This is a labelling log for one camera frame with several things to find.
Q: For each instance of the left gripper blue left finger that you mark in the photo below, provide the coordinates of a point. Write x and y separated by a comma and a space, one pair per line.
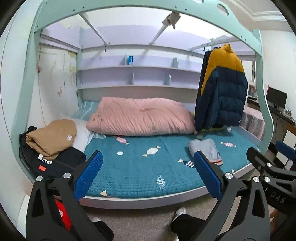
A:
74, 186

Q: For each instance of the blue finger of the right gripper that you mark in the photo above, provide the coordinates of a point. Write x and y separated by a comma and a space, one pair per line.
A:
286, 150

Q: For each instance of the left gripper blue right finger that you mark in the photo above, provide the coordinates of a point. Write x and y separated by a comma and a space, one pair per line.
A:
222, 186

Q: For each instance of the grey navy varsity jacket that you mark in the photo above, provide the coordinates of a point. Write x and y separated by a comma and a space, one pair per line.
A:
208, 148

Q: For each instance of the person's right hand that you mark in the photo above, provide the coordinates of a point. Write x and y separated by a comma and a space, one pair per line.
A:
274, 213

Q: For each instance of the white cabinet door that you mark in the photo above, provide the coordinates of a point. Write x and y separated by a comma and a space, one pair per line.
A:
289, 139

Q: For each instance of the red object on floor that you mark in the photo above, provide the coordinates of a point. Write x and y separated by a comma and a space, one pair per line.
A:
64, 215

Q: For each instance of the dark wooden desk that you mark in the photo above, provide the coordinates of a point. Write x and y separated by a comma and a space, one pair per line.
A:
273, 111

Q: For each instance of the black folded garment with label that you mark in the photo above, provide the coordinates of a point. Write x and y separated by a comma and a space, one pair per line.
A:
67, 161

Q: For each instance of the person's left shoe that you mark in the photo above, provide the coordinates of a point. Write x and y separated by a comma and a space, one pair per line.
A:
96, 219

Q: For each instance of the person's shoe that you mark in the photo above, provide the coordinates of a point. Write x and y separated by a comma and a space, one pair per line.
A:
180, 211
96, 219

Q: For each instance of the pink patterned chair cover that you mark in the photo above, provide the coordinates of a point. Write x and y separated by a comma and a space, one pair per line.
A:
252, 120

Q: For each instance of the person's right shoe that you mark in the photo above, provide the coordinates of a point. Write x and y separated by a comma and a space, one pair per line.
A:
180, 211

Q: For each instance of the black computer monitor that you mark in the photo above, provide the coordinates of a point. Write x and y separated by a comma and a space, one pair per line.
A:
276, 97

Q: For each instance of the tan folded garment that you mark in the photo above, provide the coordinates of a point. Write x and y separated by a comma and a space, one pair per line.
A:
52, 139

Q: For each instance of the white pillow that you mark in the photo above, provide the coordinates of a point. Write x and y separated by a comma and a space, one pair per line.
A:
83, 136

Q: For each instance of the light blue cloth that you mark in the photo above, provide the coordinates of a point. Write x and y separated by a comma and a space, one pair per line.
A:
97, 136

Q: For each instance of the teal quilted bed cover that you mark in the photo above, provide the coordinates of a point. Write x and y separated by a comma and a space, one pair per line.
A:
143, 167

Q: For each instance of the light blue striped pillow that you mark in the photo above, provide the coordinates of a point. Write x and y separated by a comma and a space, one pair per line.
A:
86, 110

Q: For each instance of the navy yellow puffer jacket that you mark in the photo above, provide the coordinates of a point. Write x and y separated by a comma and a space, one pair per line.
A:
222, 90

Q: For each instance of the pink folded quilt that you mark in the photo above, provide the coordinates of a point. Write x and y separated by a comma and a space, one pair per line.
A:
141, 117

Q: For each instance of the blue box on shelf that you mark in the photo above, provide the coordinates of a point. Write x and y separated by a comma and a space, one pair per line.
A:
130, 60

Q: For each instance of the lavender wall shelf unit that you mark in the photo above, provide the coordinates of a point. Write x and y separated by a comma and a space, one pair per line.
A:
156, 68

